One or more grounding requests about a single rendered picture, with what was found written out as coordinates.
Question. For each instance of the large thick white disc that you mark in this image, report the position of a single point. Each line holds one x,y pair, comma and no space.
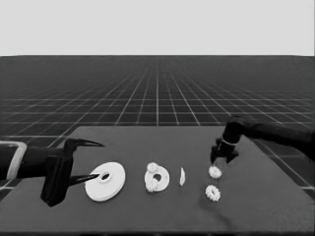
113,187

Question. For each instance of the small white toothed gear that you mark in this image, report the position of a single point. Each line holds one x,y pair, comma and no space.
149,168
149,187
211,173
208,193

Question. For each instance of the white round pinned carrier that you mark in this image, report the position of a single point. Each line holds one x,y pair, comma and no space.
165,178

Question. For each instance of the small white T-shaped piece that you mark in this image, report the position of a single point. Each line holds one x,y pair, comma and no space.
182,176

